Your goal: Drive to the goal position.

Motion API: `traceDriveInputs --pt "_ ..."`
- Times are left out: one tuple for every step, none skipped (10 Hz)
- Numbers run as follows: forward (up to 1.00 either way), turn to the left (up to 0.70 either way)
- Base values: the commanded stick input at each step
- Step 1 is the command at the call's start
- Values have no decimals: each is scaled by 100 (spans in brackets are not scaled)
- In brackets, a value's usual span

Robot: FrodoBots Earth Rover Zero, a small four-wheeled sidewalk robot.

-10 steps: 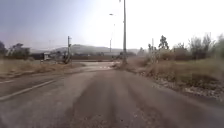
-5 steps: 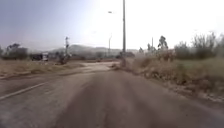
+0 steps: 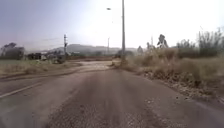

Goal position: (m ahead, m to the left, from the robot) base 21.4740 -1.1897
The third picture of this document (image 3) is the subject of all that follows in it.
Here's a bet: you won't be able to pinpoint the dark clump of trees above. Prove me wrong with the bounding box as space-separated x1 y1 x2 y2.
0 42 26 61

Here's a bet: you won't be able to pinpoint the grey asphalt road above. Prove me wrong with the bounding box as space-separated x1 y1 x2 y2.
0 59 224 128

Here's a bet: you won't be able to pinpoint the dry grass field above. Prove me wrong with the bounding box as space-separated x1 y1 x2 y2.
0 59 81 80

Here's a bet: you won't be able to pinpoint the lone dark tree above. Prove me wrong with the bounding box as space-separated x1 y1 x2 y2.
156 33 169 50

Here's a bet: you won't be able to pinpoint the pole with dark box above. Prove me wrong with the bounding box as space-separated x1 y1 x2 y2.
63 33 69 57

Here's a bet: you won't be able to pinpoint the tall bushes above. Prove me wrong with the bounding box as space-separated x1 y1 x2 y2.
176 28 224 58

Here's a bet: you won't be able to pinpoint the low buildings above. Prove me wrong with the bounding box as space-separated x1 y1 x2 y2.
26 51 68 64

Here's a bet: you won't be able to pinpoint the street lamp pole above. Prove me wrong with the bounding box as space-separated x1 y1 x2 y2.
105 0 127 64

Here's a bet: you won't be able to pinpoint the thin pole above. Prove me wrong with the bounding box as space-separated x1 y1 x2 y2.
106 37 111 56

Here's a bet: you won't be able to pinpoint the dry grass and brush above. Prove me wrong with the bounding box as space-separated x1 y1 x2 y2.
113 48 224 101

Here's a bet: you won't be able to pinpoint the long distant hill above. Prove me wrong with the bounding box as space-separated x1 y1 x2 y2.
43 43 139 56

